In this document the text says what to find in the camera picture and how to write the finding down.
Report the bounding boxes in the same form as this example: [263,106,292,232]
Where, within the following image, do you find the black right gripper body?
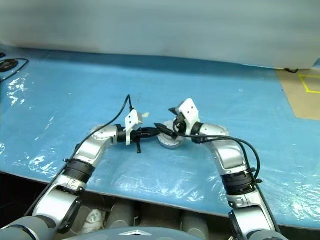
[172,113,188,135]

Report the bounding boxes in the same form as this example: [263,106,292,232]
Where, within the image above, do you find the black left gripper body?
[129,129,144,154]

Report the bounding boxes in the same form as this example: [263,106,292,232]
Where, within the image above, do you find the round silver motor lid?
[158,120,185,144]

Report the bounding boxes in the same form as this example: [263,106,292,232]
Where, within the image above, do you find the silver motor housing copper windings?
[157,134,186,151]

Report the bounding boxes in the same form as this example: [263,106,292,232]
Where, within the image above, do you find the blue plastic table cover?
[0,46,320,230]

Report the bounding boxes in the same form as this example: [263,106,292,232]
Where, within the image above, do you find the grey rounded cylinder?
[181,213,210,236]
[109,201,136,229]

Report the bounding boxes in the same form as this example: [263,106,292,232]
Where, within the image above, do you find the white foam backdrop panel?
[0,0,320,70]

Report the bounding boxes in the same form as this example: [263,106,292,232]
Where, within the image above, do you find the white crumpled bundle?
[82,208,105,234]

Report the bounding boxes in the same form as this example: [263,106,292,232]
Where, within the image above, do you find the black round disc device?
[0,59,19,73]

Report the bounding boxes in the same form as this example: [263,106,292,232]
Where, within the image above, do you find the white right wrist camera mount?
[174,98,200,134]

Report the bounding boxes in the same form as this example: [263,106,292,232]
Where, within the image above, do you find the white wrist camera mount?
[124,109,145,146]
[174,98,200,134]

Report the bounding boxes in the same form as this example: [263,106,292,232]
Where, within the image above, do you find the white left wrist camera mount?
[124,109,145,146]

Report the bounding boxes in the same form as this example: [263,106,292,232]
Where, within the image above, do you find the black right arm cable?
[172,117,282,240]

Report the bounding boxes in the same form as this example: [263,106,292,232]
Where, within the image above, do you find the thin black table cable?
[0,57,29,84]

